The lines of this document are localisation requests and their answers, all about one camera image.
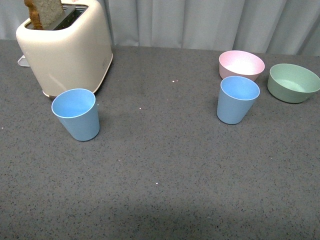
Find green bowl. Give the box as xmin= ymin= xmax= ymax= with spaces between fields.
xmin=267 ymin=63 xmax=320 ymax=104

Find cream two-slot toaster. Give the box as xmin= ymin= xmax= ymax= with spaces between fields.
xmin=16 ymin=0 xmax=113 ymax=97

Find pink bowl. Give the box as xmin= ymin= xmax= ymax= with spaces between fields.
xmin=218 ymin=50 xmax=265 ymax=81

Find white power plug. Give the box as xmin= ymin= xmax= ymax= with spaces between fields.
xmin=17 ymin=55 xmax=30 ymax=68

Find blue cup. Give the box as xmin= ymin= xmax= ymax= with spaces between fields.
xmin=216 ymin=76 xmax=261 ymax=125
xmin=51 ymin=88 xmax=100 ymax=142

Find grey curtain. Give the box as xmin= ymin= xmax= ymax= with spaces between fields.
xmin=0 ymin=0 xmax=320 ymax=56

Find brown toast slice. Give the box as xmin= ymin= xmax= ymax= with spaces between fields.
xmin=24 ymin=0 xmax=64 ymax=30

